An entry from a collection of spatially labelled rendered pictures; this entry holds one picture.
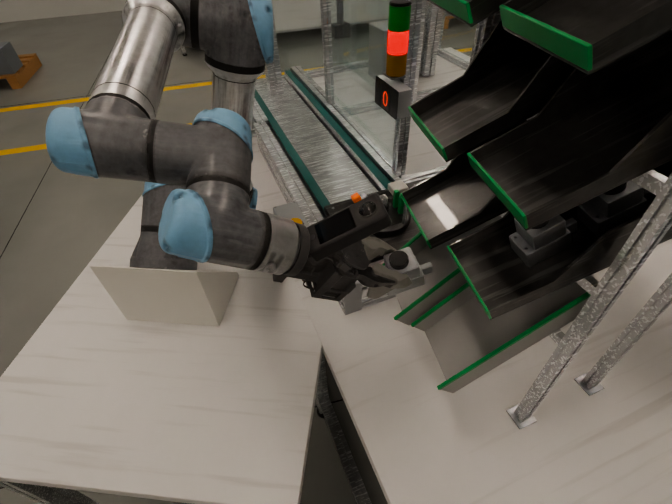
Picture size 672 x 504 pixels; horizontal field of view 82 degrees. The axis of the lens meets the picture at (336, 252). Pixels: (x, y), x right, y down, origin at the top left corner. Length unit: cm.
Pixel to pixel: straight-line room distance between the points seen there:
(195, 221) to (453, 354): 50
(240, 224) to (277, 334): 52
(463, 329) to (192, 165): 52
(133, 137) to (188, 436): 58
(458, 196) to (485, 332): 23
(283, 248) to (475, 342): 39
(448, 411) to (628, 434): 33
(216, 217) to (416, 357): 59
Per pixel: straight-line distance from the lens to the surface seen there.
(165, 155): 50
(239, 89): 85
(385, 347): 91
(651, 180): 52
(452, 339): 74
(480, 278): 60
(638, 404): 101
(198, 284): 88
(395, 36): 103
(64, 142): 52
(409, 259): 62
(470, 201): 68
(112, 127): 51
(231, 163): 48
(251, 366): 91
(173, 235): 44
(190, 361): 96
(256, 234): 46
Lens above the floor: 163
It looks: 44 degrees down
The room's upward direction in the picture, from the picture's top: 3 degrees counter-clockwise
